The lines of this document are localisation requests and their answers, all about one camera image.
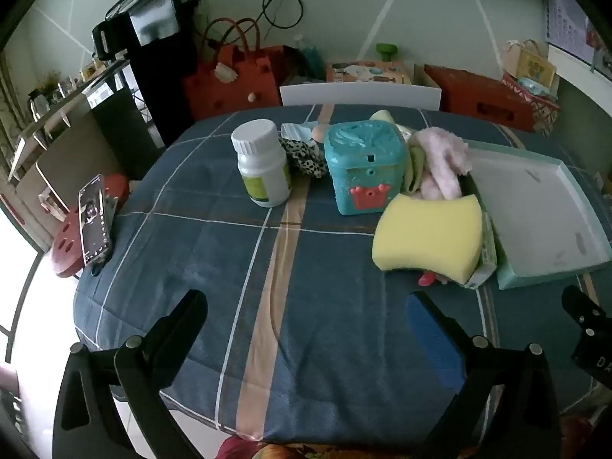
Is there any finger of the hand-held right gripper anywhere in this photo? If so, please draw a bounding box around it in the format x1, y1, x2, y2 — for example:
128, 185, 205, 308
562, 285, 612, 332

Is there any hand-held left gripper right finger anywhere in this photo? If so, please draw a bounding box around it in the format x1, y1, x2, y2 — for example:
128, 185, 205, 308
405, 291, 562, 459

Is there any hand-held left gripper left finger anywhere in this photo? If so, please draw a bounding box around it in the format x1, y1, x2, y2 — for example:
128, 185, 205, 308
52, 289, 208, 459

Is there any yellow sponge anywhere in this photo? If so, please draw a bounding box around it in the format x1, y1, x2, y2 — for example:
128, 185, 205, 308
372, 194, 483, 284

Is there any pale green tray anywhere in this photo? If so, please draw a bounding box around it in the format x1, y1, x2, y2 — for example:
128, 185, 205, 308
461, 138, 612, 290

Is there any white pill bottle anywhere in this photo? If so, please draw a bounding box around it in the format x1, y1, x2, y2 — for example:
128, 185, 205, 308
231, 119, 292, 208

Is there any green cloth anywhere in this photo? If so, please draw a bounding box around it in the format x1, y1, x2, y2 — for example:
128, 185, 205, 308
404, 146, 426, 196

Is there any pink fluffy cloth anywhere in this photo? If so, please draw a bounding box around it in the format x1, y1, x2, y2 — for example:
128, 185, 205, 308
411, 127, 472, 200

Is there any red round cup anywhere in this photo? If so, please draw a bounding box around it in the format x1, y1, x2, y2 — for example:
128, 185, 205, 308
418, 270, 450, 288

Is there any blue plaid tablecloth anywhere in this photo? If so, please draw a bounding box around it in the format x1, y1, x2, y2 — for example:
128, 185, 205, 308
73, 103, 612, 445

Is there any smartphone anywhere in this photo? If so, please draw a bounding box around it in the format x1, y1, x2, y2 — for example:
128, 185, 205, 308
78, 174, 113, 266

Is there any red stool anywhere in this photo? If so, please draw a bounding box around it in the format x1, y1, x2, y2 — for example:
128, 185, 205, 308
52, 173, 130, 278

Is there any leopard print cloth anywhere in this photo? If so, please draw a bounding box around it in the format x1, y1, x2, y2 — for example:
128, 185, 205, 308
280, 136, 328, 180

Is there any red patterned bag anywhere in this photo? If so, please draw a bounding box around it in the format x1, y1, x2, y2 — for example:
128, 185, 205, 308
502, 74, 561, 135

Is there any clear plastic bag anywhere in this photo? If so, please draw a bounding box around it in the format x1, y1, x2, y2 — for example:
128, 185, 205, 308
280, 123, 316, 142

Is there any red tote bag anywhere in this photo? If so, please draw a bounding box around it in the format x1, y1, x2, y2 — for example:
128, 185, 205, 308
182, 18, 288, 122

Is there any white side shelf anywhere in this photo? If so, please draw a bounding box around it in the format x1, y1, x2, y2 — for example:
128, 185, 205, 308
7, 60, 132, 211

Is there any red cardboard box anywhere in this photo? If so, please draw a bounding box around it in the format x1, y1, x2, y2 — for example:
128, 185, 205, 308
423, 64, 536, 132

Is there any beige gift bag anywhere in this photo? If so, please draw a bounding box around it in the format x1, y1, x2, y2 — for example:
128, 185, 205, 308
502, 38, 558, 91

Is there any white chair back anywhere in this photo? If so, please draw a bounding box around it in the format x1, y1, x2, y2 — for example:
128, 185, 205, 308
280, 83, 441, 112

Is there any glass kettle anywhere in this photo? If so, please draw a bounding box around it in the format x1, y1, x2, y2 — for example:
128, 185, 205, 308
28, 87, 52, 116

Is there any orange toy box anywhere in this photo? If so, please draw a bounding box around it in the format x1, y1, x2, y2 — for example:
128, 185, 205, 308
326, 60, 413, 84

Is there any clear soap bottle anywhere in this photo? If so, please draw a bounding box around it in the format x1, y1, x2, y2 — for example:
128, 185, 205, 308
294, 33, 326, 80

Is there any black coffee machine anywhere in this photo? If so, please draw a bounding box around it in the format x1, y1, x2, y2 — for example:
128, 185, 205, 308
91, 0, 180, 60

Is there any wall calendar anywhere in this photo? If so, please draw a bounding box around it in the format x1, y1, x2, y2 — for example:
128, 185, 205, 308
545, 0, 612, 65

